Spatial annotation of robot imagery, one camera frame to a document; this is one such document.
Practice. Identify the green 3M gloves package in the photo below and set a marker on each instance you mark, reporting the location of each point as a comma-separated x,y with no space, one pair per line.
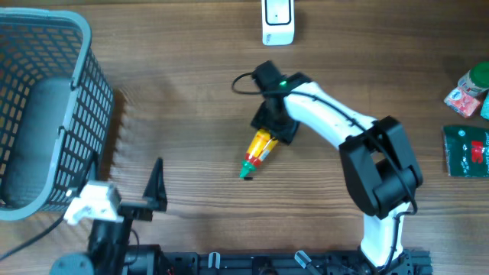
466,150

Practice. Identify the white barcode scanner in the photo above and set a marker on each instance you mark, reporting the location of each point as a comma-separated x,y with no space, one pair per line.
278,22

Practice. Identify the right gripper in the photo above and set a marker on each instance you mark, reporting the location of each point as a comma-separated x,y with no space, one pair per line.
283,135

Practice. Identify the teal wet wipes pack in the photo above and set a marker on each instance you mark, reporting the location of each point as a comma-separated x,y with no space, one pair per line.
485,108

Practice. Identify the grey plastic shopping basket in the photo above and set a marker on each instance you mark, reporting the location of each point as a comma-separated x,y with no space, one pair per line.
56,108

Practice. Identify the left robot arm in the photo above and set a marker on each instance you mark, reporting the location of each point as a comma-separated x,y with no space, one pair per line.
114,247

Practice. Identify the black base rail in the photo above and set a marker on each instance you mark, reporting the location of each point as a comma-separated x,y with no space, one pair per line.
275,263

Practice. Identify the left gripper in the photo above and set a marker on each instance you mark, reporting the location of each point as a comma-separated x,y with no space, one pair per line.
153,198

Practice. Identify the green lid jar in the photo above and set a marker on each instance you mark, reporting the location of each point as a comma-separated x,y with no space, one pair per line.
475,81

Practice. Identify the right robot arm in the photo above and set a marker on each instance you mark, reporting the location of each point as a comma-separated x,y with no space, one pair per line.
379,166

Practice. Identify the red sauce bottle green cap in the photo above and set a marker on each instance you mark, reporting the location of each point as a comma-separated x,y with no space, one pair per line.
261,146

